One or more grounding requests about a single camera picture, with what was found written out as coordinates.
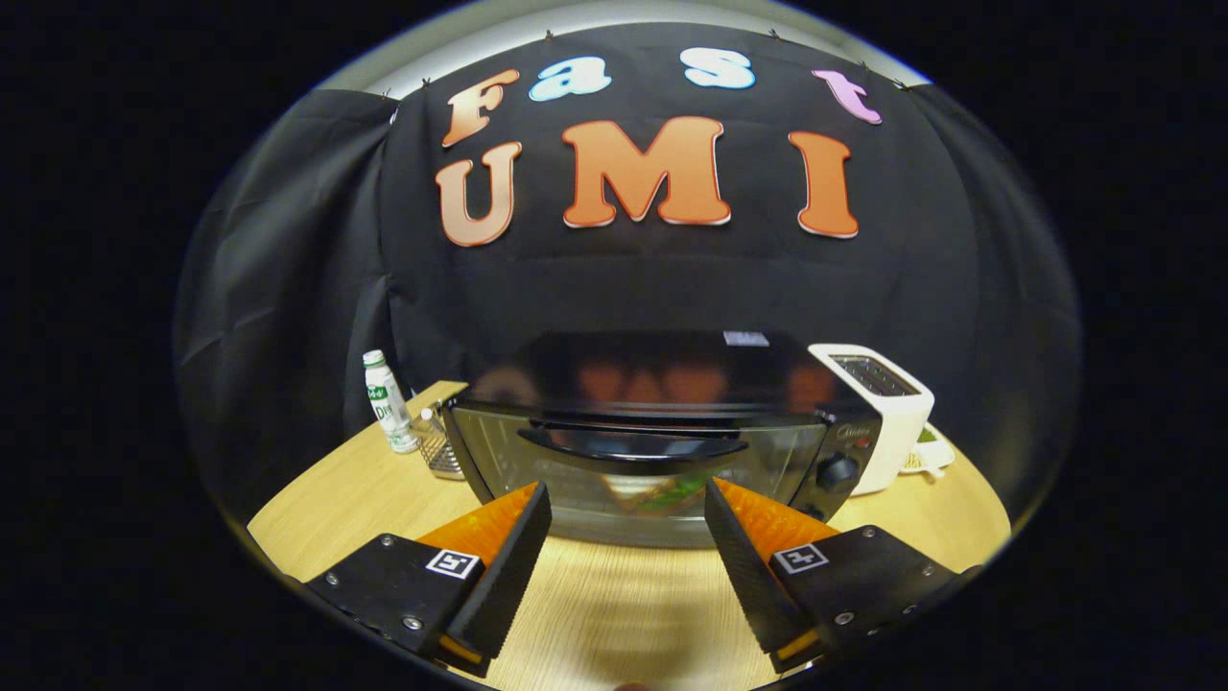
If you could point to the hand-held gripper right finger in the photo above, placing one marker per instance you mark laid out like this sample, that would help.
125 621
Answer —
743 566

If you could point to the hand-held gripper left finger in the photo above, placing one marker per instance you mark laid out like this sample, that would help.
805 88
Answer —
508 571

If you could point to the lettuce bread sandwich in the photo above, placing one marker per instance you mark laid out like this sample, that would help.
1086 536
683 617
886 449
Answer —
672 493

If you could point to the black toaster oven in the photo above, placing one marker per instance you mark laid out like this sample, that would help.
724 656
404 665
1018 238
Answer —
652 379

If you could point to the white pop-up toaster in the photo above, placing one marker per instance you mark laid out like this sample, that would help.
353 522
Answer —
897 422

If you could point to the white drink bottle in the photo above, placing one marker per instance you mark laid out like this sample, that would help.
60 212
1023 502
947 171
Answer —
389 403

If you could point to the white divided bean dish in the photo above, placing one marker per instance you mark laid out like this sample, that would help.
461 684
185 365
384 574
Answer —
932 459

